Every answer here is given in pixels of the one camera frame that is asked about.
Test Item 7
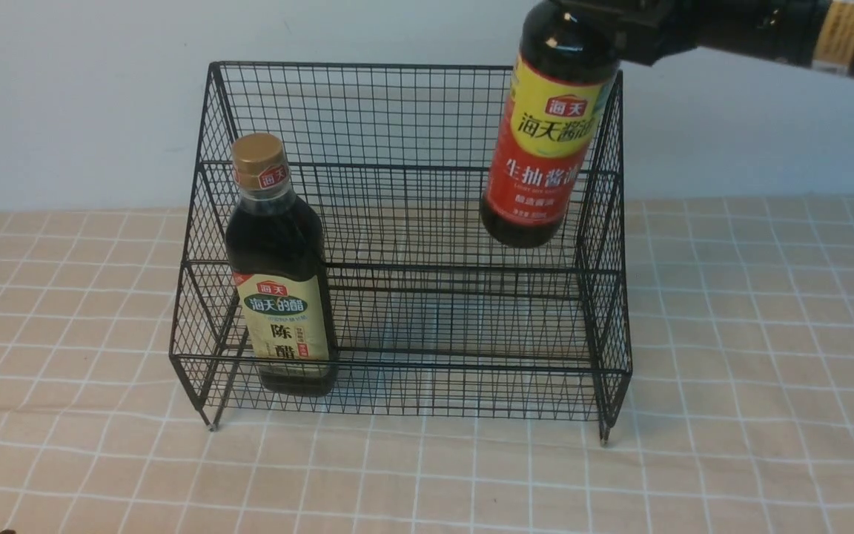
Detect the checkered beige tablecloth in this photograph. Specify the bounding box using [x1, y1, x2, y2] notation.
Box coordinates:
[0, 197, 854, 533]

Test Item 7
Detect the vinegar bottle gold cap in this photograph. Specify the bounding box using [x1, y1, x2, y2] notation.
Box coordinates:
[225, 132, 339, 398]

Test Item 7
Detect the black wire mesh shelf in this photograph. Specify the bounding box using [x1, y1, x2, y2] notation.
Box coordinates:
[169, 61, 632, 444]

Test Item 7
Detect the soy sauce bottle red cap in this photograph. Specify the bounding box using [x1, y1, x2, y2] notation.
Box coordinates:
[479, 1, 620, 248]

